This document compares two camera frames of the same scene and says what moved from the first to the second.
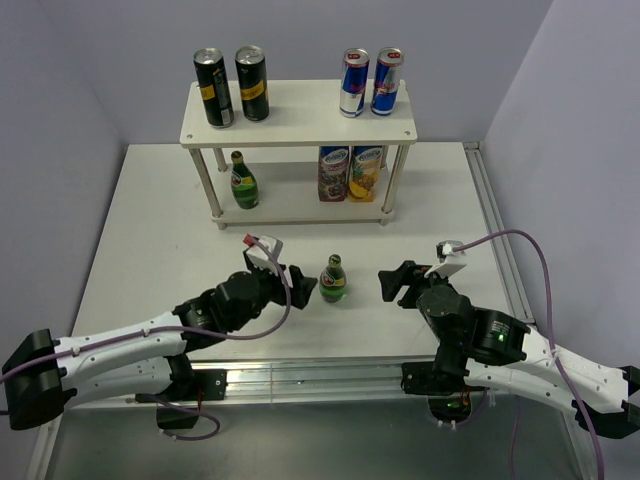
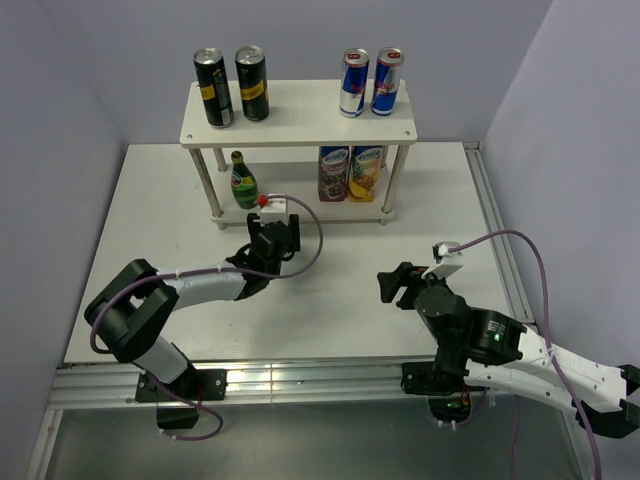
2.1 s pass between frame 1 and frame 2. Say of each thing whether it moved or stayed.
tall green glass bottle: stayed
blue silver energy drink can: stayed
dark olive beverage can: stayed
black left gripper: moved
